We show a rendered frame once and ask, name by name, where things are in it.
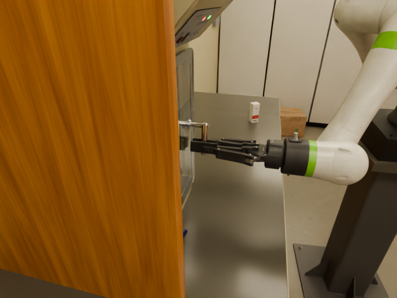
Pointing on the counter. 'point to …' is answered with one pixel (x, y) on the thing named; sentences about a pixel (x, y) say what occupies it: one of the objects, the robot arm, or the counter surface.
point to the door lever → (201, 129)
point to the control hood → (184, 10)
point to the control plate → (195, 23)
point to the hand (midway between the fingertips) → (204, 145)
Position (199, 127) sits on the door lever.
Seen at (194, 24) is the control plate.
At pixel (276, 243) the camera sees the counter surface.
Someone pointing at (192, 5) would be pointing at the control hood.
